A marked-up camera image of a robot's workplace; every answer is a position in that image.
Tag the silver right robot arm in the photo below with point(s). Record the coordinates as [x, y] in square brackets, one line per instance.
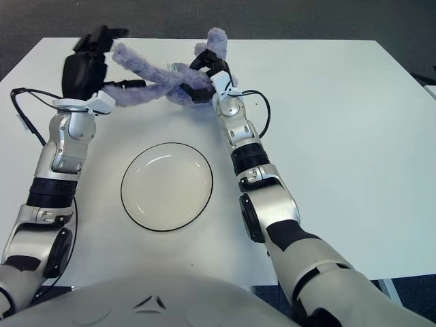
[272, 211]

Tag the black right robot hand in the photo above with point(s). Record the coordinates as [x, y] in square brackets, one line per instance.
[204, 61]

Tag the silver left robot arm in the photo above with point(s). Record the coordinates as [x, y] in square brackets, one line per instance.
[44, 190]

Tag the white table leg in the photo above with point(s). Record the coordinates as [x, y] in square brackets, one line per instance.
[391, 293]

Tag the purple plush bunny doll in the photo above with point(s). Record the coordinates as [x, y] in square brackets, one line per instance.
[163, 78]

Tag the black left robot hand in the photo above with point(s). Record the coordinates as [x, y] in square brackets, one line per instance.
[81, 75]

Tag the white plate with black rim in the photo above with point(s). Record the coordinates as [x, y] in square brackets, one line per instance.
[167, 190]

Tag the grey robot torso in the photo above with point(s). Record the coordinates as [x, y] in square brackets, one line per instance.
[187, 293]

